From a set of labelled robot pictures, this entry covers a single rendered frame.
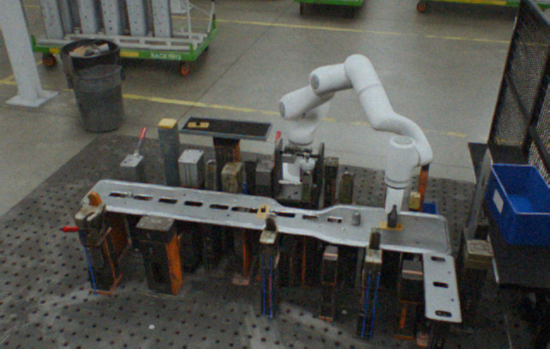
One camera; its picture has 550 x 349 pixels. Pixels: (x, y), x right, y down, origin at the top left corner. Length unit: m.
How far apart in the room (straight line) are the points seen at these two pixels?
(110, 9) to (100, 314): 4.76
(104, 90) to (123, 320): 2.97
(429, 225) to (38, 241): 1.64
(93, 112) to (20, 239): 2.42
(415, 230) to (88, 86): 3.40
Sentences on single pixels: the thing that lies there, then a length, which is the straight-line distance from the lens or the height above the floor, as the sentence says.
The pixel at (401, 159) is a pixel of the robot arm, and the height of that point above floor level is 1.30.
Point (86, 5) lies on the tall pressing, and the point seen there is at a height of 0.64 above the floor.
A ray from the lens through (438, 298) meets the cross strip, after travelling 1.69.
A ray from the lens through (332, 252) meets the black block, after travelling 1.80.
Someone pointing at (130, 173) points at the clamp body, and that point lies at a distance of 2.22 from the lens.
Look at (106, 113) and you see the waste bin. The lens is 4.82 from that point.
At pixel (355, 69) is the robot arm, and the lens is 1.85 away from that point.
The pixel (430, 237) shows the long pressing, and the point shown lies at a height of 1.00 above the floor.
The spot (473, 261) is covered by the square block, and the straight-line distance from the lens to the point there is 1.81.
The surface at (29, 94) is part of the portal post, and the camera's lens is 5.75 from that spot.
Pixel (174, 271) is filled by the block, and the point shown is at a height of 0.83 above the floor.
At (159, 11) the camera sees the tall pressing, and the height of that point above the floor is 0.60.
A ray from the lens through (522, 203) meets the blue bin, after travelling 2.13.
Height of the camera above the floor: 2.16
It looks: 31 degrees down
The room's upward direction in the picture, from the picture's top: straight up
